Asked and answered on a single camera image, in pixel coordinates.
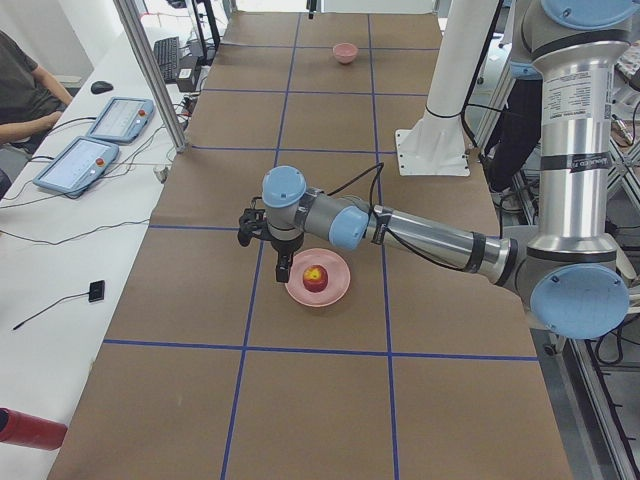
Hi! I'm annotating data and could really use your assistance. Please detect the aluminium frame post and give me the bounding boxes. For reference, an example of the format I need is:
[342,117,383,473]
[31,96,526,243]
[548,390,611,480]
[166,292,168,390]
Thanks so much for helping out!
[113,0,187,153]

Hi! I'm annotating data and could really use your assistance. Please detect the black computer mouse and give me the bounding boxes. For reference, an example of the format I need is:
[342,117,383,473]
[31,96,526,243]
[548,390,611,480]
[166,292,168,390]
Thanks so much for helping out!
[90,81,114,95]

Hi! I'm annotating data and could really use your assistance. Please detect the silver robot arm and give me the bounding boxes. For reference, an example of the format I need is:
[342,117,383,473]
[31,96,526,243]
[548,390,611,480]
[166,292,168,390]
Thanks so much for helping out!
[262,1,639,339]

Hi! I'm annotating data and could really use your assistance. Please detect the standing person black trousers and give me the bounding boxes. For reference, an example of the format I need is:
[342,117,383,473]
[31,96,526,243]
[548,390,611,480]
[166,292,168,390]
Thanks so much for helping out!
[484,79,542,212]

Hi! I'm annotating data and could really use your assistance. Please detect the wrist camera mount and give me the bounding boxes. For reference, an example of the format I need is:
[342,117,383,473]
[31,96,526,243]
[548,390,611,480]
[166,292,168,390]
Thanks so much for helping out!
[237,196,269,247]

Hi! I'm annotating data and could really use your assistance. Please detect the black keyboard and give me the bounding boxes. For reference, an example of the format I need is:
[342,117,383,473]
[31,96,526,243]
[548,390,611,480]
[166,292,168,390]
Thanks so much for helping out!
[153,36,180,83]

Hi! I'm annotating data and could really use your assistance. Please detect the blue teach pendant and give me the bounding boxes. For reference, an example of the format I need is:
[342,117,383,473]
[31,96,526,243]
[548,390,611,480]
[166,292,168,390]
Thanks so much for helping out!
[87,97,155,144]
[33,136,119,198]

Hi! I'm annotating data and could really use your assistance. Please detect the pink plate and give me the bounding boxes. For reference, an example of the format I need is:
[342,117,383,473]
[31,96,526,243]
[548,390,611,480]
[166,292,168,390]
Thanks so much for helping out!
[286,248,351,307]

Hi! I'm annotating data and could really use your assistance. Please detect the small black square device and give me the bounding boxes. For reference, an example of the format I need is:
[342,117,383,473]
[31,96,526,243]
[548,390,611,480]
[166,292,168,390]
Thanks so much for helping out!
[88,280,106,303]

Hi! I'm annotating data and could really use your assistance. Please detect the near blue teach pendant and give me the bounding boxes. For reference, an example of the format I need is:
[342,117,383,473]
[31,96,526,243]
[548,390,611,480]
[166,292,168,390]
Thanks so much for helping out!
[33,136,119,198]

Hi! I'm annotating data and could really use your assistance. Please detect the red yellow apple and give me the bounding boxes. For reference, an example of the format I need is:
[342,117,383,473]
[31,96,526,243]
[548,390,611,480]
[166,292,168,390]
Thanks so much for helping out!
[302,264,329,293]

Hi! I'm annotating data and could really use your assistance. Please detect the red water bottle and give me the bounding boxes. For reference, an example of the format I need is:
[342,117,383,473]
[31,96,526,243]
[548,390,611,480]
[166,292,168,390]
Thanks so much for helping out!
[1,408,68,451]

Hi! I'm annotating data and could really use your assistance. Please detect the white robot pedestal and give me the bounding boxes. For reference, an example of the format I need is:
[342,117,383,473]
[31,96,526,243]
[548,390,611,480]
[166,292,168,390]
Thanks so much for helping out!
[395,0,502,177]

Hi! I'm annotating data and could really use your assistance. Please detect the seated person dark shirt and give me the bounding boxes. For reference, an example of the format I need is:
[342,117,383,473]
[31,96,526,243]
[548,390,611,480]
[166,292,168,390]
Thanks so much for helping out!
[1,32,73,154]

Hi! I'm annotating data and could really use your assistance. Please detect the far blue teach pendant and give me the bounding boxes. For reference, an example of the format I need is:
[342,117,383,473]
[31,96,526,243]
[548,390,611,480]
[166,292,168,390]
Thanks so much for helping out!
[87,97,155,144]

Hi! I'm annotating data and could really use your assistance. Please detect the pink bowl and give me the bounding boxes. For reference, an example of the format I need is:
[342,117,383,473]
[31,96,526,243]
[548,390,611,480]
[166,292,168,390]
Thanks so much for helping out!
[332,42,359,65]

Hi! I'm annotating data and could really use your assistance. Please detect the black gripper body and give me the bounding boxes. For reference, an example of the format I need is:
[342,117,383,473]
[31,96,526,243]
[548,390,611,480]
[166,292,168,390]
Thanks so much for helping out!
[269,225,303,255]

